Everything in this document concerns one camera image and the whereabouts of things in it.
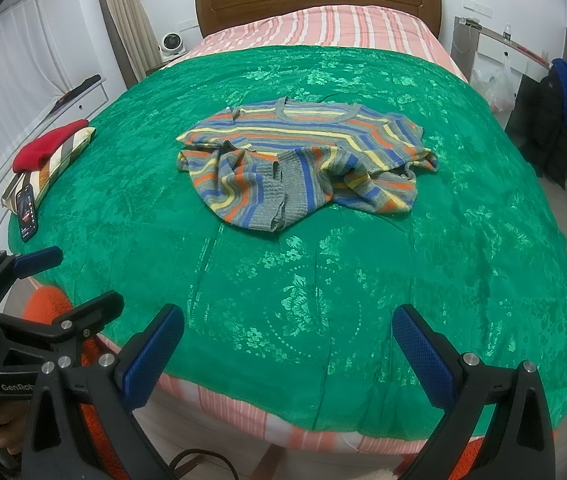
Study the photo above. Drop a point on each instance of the beige curtain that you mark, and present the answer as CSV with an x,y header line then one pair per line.
x,y
128,20

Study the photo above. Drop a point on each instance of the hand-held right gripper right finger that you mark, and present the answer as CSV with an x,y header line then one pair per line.
x,y
421,355

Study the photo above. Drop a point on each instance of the striped pillow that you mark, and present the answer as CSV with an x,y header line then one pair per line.
x,y
69,152

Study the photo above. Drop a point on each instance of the black jacket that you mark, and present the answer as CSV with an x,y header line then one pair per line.
x,y
551,130

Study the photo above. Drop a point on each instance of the striped knit sweater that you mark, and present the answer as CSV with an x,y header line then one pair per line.
x,y
288,130

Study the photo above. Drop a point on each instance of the green floral blanket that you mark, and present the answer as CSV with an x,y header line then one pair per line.
x,y
313,270

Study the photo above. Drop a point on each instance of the orange fleece cloth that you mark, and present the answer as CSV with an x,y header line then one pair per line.
x,y
48,305

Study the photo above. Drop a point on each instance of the wooden nightstand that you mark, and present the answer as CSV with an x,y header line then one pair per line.
x,y
158,66

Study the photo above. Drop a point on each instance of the clear plastic bottle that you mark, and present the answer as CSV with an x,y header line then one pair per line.
x,y
508,32

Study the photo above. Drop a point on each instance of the pink striped bed sheet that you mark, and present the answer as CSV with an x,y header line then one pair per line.
x,y
313,25

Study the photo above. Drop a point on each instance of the white desk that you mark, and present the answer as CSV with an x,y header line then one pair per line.
x,y
493,45

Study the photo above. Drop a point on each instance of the white plastic bag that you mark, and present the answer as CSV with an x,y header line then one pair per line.
x,y
498,85

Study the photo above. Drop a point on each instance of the white wall socket strip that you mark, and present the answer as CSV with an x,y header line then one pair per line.
x,y
473,8

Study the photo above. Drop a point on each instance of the red knit hat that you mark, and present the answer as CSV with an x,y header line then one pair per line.
x,y
43,147

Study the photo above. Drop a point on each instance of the black smartphone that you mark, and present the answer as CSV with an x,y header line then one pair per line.
x,y
26,212

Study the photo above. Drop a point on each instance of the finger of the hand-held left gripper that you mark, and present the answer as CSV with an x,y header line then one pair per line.
x,y
38,260
88,317

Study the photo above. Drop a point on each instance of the black long object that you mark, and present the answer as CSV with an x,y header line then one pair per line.
x,y
83,85

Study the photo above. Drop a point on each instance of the white drawer cabinet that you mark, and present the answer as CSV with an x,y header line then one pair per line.
x,y
88,99

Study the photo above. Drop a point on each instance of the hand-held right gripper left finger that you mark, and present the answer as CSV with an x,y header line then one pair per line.
x,y
151,360

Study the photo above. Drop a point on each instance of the white sheer curtain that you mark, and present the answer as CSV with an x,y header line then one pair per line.
x,y
13,60

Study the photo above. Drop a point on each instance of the small white fan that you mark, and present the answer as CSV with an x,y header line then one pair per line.
x,y
168,44

